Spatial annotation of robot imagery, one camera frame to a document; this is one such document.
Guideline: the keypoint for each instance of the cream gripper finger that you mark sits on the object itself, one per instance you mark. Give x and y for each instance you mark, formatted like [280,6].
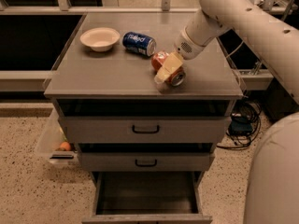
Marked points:
[169,66]

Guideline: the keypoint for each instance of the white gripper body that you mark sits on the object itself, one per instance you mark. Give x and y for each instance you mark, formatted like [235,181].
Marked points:
[186,48]

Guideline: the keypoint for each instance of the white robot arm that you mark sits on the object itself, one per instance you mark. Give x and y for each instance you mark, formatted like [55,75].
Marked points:
[273,186]

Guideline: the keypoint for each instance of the blue pepsi can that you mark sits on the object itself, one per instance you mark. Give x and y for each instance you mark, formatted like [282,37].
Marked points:
[139,43]

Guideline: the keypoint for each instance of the grey drawer cabinet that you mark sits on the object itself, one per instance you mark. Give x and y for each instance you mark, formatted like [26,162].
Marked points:
[119,83]

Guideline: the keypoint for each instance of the grey top drawer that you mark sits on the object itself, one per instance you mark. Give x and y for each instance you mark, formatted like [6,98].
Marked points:
[119,129]

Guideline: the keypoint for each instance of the grey middle drawer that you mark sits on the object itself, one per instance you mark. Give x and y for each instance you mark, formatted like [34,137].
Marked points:
[125,162]

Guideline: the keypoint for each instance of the grey open bottom drawer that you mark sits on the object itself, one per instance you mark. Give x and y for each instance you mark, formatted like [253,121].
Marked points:
[147,198]

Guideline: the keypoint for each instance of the white bowl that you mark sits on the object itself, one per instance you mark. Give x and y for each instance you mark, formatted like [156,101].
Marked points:
[100,39]

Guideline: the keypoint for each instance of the dark cabinet at right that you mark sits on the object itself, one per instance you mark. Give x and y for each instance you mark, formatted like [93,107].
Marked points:
[277,103]

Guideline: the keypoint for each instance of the orange fruit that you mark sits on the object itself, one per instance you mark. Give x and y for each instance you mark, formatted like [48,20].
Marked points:
[65,146]

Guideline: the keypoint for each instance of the clear plastic bin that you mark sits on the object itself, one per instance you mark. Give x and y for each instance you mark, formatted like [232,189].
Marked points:
[49,142]

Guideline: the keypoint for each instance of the black top drawer handle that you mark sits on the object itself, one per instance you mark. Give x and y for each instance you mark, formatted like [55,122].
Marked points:
[145,130]

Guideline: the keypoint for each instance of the black drawer handle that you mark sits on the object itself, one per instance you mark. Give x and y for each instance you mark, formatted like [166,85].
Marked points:
[142,163]
[145,130]

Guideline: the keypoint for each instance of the black middle drawer handle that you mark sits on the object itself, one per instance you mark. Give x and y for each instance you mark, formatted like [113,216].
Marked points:
[142,163]

